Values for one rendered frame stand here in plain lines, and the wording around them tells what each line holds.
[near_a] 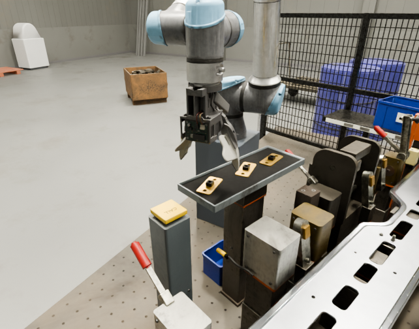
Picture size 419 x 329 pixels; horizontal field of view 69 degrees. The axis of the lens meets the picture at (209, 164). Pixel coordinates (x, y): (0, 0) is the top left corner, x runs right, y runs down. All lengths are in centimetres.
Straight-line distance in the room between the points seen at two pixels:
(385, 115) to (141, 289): 138
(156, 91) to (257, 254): 533
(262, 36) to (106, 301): 100
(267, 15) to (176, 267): 78
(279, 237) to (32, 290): 187
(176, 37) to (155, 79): 513
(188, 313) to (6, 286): 192
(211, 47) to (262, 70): 51
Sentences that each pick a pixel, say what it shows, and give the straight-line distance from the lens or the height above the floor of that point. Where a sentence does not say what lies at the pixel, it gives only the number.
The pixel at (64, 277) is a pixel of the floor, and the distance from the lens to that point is 234.
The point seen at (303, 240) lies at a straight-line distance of 79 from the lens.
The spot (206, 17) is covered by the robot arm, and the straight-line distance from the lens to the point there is 61.
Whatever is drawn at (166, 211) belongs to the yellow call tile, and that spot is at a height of 116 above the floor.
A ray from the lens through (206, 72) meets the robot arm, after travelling 62.
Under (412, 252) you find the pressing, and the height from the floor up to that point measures 100.
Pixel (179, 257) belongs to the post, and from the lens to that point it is 75.
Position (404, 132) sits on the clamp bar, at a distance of 135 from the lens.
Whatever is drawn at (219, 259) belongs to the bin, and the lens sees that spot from 123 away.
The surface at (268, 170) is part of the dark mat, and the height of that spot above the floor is 116.
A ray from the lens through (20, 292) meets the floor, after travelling 237.
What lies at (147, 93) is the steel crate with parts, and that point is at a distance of 589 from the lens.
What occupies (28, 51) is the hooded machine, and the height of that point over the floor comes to 54.
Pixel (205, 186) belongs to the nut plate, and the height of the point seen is 116.
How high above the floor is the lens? 155
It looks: 26 degrees down
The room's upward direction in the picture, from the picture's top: straight up
